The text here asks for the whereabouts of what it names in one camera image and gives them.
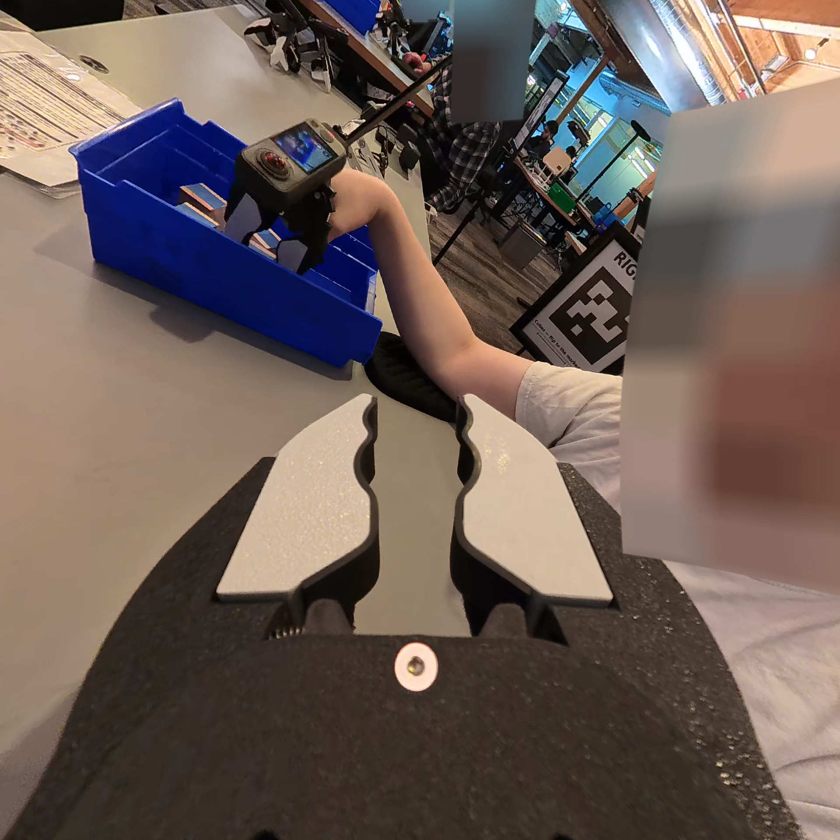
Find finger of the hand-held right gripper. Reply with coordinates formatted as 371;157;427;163
224;193;261;241
276;236;316;274

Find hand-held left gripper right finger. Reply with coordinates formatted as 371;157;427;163
450;392;616;641

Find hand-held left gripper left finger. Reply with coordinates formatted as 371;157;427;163
214;392;382;636

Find blue plastic bin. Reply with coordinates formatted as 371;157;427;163
69;97;383;368
322;0;383;32

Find person's right forearm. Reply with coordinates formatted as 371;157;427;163
366;189;536;411

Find black elbow pad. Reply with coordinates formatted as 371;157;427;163
364;331;460;424

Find person's right hand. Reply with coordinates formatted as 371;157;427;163
326;169;395;235

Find black pole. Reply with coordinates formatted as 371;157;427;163
341;59;455;142

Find wooden background desk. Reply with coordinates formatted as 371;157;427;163
298;0;437;119

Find spare hand-held gripper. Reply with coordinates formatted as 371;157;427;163
244;0;336;86

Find black framed tag sign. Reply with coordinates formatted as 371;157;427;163
511;223;641;376

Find grey trash bin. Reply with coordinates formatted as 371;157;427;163
500;220;546;270

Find printed instruction sheet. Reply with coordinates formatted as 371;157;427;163
0;13;143;198

